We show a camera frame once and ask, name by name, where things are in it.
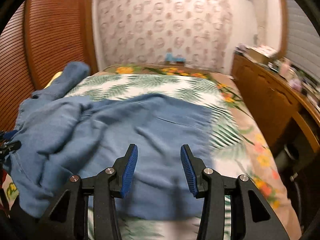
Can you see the blue denim pants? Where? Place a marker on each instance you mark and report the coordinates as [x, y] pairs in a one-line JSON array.
[[61, 136]]

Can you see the blue item at headboard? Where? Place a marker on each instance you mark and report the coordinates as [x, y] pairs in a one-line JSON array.
[[169, 57]]

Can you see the wooden sideboard cabinet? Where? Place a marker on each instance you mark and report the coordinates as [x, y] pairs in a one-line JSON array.
[[281, 113]]

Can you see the window roller blind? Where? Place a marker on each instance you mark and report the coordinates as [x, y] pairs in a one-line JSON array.
[[302, 40]]

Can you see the wooden louvered wardrobe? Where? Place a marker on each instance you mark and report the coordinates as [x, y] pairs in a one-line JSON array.
[[39, 40]]

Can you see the palm leaf print blanket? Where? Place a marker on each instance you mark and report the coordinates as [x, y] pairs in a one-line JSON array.
[[229, 152]]

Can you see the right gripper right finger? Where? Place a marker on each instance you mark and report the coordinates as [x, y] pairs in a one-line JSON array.
[[251, 215]]

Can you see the floral bed sheet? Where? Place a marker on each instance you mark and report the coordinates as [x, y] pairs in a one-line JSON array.
[[265, 173]]

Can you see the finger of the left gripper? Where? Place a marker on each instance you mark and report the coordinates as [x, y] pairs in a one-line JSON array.
[[7, 135], [8, 147]]

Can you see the patterned wall curtain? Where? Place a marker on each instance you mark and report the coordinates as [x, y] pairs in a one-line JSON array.
[[143, 31]]

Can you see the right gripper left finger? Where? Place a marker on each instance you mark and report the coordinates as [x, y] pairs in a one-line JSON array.
[[67, 214]]

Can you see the cardboard box on cabinet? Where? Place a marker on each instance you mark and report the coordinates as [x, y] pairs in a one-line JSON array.
[[262, 54]]

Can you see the pink bottle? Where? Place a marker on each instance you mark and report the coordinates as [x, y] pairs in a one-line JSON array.
[[285, 67]]

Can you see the yellow plush toy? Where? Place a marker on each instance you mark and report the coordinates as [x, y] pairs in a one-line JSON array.
[[58, 74]]

